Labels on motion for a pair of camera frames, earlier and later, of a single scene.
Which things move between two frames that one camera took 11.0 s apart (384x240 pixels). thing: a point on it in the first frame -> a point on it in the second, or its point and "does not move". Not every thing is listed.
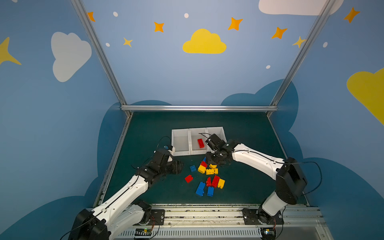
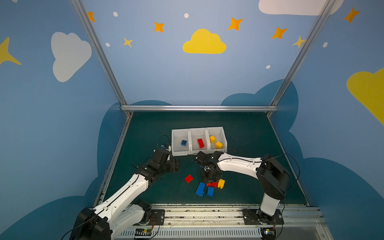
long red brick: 201,143 does not move
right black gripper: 216,156 -> 210,174
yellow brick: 221,183 does not move
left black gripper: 176,167 does not move
